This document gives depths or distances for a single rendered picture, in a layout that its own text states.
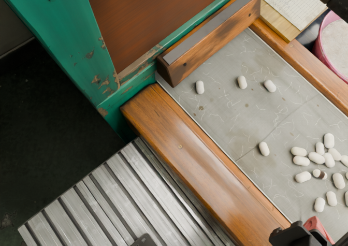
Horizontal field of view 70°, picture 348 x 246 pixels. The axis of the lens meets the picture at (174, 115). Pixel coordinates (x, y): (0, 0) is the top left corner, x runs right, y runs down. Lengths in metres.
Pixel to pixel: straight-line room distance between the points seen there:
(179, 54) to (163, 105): 0.13
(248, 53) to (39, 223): 0.68
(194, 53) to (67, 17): 0.32
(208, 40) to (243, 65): 0.16
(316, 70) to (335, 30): 0.19
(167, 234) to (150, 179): 0.13
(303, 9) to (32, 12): 0.68
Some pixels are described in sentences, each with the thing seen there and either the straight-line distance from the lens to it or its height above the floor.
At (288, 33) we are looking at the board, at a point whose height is 0.78.
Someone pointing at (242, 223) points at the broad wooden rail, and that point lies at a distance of 0.59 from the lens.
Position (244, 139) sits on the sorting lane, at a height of 0.74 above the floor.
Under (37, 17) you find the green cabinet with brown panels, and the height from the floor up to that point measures 1.11.
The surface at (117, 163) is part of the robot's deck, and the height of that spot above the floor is 0.67.
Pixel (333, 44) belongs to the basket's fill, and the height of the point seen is 0.73.
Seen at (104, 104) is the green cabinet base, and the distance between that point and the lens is 0.54.
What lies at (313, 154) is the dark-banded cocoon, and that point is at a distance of 0.67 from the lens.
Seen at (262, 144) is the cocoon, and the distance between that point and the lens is 0.62.
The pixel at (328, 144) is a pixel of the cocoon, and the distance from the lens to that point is 0.70.
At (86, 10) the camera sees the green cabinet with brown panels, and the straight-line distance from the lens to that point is 0.33.
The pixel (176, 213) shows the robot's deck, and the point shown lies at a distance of 0.66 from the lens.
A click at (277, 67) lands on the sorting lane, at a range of 0.73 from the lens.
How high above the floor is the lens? 1.32
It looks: 73 degrees down
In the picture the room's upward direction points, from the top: 10 degrees clockwise
